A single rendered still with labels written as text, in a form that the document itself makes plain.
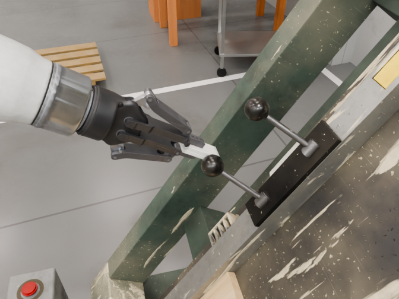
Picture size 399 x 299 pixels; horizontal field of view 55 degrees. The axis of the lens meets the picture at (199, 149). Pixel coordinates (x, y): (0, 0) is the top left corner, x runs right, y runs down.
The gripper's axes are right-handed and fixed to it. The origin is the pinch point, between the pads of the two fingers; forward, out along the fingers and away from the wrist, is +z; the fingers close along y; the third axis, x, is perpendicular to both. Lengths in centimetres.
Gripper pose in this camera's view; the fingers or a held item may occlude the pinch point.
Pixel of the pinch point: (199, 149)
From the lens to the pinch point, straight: 64.1
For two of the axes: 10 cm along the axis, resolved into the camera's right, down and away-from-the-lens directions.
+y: -5.4, 7.2, 4.5
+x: 2.4, 6.4, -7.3
